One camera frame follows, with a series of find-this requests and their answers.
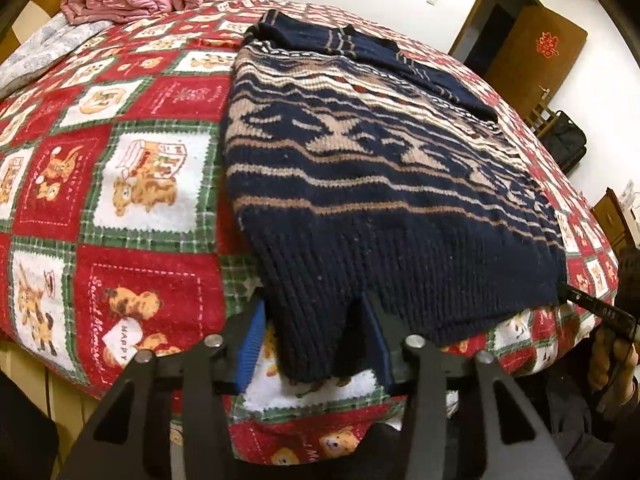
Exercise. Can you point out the brown wooden cabinet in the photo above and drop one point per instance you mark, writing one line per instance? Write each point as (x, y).
(612, 220)

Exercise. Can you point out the red paper door decoration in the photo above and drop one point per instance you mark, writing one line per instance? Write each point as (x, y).
(547, 43)

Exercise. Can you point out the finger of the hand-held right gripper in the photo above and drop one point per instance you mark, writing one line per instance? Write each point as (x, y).
(600, 310)

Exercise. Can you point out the wooden bed frame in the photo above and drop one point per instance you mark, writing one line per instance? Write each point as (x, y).
(45, 390)

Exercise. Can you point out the person's right hand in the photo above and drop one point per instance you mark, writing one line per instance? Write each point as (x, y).
(617, 365)

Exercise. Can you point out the dark wooden door frame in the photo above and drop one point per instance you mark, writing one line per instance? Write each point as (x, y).
(492, 5)

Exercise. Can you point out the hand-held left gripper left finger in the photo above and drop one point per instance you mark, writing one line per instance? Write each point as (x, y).
(250, 345)

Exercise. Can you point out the grey floral pillow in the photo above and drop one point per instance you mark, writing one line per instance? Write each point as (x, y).
(45, 55)

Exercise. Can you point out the navy patterned knit sweater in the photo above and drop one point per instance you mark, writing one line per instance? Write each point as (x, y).
(375, 210)

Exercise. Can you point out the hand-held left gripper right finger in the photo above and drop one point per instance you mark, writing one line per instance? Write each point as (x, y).
(382, 350)

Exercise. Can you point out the red patchwork bear bedspread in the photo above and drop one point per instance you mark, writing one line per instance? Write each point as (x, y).
(125, 185)

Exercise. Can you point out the brown wooden door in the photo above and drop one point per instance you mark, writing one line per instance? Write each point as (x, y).
(535, 75)

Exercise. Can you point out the wooden chair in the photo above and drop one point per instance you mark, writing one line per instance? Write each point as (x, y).
(541, 120)

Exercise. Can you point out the black bag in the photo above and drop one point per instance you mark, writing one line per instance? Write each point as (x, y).
(565, 142)

